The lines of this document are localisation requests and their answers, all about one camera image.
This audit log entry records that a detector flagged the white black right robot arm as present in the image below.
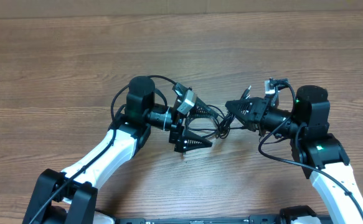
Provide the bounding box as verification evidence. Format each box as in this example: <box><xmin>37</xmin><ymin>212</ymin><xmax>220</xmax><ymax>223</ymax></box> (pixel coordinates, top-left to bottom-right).
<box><xmin>225</xmin><ymin>80</ymin><xmax>363</xmax><ymax>223</ymax></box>

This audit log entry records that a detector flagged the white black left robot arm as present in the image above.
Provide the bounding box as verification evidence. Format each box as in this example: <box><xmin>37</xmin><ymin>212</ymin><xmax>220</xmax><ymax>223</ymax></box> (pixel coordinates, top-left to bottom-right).
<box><xmin>23</xmin><ymin>75</ymin><xmax>218</xmax><ymax>223</ymax></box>

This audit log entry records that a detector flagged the black cable silver plug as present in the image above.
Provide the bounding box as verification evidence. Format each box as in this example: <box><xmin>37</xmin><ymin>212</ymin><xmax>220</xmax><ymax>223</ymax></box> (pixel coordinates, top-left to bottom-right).
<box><xmin>203</xmin><ymin>105</ymin><xmax>229</xmax><ymax>139</ymax></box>

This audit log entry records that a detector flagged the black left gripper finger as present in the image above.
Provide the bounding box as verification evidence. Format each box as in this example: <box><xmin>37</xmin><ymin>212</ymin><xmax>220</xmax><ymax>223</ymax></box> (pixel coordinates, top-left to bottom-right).
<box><xmin>181</xmin><ymin>129</ymin><xmax>212</xmax><ymax>153</ymax></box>
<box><xmin>187</xmin><ymin>98</ymin><xmax>219</xmax><ymax>118</ymax></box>

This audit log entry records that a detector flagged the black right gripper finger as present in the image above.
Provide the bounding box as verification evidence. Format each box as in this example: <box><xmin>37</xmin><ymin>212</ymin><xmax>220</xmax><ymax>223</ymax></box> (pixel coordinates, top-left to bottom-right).
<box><xmin>225</xmin><ymin>97</ymin><xmax>267</xmax><ymax>114</ymax></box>
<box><xmin>230</xmin><ymin>109</ymin><xmax>258</xmax><ymax>131</ymax></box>

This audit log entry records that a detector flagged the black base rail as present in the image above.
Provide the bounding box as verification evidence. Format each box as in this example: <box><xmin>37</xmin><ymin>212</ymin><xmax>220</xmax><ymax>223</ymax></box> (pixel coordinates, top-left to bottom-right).
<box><xmin>115</xmin><ymin>214</ymin><xmax>309</xmax><ymax>224</ymax></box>

